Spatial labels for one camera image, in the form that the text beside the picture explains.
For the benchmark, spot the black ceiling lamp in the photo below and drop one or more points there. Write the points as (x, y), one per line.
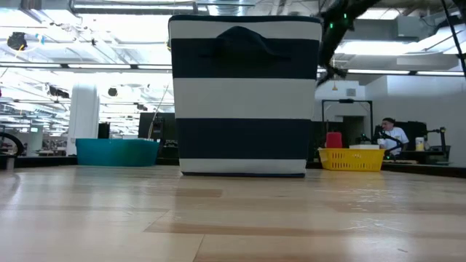
(16, 40)

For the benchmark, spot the black background robot arm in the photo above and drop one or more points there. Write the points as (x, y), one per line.
(395, 140)

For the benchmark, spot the yellow plastic basket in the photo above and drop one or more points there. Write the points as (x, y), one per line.
(351, 160)

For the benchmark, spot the dark display screen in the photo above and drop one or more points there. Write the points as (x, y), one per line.
(147, 125)

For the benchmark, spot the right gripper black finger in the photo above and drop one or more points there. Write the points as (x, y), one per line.
(324, 81)

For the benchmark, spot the navy white striped fabric bin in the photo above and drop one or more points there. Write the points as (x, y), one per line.
(244, 98)

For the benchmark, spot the red cup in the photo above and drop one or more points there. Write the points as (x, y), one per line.
(333, 140)

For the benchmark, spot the black table crossbar rail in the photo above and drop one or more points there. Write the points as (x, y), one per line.
(51, 161)

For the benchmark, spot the white column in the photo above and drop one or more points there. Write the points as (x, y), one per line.
(83, 120)

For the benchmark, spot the black speaker box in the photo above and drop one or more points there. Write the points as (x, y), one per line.
(103, 130)

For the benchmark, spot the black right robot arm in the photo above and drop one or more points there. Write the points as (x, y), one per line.
(349, 14)

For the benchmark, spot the white flat box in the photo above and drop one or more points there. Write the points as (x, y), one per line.
(364, 146)

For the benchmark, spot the person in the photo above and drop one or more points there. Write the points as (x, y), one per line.
(397, 136)

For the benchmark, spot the teal plastic bin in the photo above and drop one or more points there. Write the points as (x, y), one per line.
(116, 153)

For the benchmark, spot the white wipes canister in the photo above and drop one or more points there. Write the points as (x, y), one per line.
(420, 144)

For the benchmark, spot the black gantry frame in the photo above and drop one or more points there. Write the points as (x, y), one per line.
(346, 101)

